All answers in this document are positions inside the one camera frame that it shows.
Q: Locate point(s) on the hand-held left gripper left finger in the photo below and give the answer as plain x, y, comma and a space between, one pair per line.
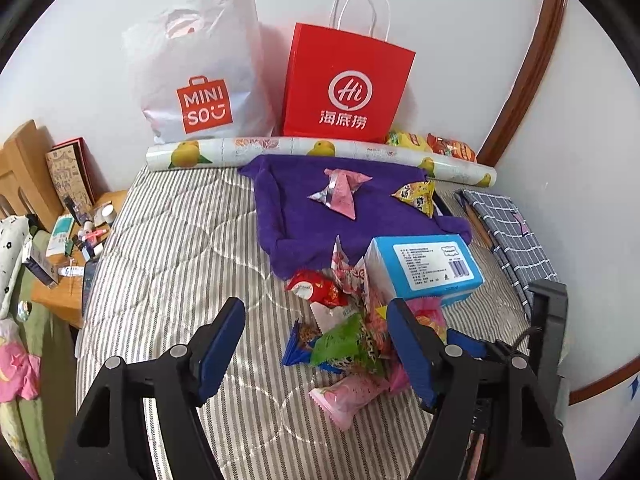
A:
220, 355

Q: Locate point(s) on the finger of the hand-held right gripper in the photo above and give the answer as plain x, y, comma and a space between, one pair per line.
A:
467, 344

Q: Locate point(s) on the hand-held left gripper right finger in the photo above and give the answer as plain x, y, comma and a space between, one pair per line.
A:
406, 355

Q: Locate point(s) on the pink peach snack packet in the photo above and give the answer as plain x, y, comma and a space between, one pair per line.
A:
350, 397

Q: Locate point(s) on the white snack packet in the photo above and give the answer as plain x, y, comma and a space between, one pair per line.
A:
327, 317

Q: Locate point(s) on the orange pink snack packet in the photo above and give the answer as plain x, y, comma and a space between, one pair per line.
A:
430, 317

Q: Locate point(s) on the green snack packet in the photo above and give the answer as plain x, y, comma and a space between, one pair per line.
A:
345, 342

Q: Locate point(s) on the blue snack packet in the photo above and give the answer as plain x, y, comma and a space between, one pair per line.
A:
297, 345

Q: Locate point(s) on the blue tissue box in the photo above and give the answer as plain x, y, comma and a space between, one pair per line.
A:
430, 265

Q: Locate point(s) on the grey checked pillow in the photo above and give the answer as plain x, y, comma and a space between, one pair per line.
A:
520, 240

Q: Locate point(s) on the pink floral snack packet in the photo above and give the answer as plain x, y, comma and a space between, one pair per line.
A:
350, 272

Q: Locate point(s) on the red snack packet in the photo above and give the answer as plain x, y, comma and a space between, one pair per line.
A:
315, 287

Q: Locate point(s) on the black phone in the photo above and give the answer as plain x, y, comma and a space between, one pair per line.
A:
90, 282

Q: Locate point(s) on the purple towel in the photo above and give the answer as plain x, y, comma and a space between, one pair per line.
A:
295, 220

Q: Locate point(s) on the yellow snack packet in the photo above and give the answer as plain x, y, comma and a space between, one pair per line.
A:
415, 197

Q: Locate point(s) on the wooden nightstand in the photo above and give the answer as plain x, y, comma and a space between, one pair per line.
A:
60, 300

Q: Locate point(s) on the white tube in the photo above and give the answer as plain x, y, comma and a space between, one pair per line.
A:
71, 271

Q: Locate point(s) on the pink silver triangular snack packet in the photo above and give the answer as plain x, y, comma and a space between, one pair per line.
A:
340, 192

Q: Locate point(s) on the white jar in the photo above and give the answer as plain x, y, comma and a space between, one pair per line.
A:
106, 214

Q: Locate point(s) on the red chips bag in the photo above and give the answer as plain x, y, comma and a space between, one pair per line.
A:
452, 147

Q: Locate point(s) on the dark blue box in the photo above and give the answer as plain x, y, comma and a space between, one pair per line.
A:
41, 271

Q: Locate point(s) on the teal box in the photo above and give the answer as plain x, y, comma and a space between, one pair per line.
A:
60, 235

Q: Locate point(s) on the green blanket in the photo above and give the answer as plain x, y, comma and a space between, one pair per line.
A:
35, 435

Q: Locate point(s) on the pink cloth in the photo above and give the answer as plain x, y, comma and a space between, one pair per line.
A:
17, 365

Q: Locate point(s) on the yellow chips bag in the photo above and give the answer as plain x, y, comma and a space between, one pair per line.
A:
407, 141

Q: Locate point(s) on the fruit print paper roll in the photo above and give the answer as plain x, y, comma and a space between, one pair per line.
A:
280, 149

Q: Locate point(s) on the white floral pillow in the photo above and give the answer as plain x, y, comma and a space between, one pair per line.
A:
12, 260

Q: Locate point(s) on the red box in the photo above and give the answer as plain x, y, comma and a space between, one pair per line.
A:
90, 165

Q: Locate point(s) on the patterned kraft book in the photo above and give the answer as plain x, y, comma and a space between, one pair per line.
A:
70, 175

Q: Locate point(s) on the wooden headboard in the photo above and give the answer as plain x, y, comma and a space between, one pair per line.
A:
25, 160

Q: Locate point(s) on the red paper bag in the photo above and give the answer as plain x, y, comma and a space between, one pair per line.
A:
350, 75

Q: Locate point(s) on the white plastic shopping bag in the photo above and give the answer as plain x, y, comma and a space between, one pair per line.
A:
200, 70

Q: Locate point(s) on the wooden door frame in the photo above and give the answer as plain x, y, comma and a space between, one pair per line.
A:
530, 75

